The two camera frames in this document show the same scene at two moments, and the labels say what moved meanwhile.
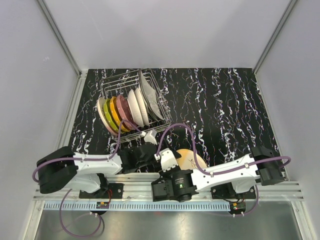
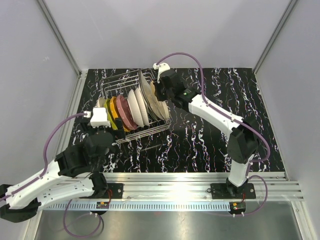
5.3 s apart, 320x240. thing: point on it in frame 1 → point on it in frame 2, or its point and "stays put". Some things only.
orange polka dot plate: (114, 111) stays put
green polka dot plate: (109, 115) stays put
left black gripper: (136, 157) → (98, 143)
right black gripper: (164, 174) → (157, 87)
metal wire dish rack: (132, 104) stays put
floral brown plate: (132, 102) stays put
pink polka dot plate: (126, 112) stays put
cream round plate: (187, 160) → (160, 105)
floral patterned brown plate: (141, 106) stays put
